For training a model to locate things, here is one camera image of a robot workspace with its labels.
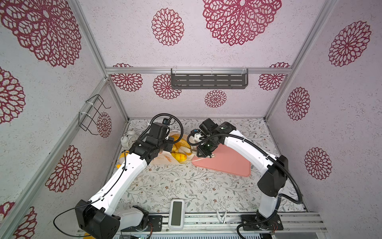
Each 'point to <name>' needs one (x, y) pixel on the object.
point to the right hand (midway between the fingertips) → (199, 151)
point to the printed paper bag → (167, 158)
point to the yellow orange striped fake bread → (181, 157)
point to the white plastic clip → (222, 219)
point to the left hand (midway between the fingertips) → (166, 141)
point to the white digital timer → (176, 214)
